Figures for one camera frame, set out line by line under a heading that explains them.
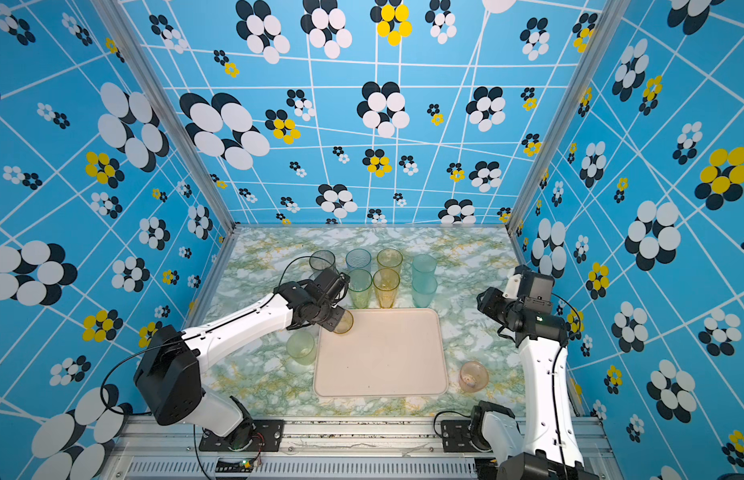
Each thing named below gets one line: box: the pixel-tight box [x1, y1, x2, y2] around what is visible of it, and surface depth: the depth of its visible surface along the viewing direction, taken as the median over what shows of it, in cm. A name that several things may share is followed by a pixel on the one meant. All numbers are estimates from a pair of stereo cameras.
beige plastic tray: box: [314, 308, 448, 398], surface depth 90 cm
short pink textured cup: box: [459, 361, 489, 393], surface depth 83 cm
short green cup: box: [286, 331, 317, 365], surface depth 88 cm
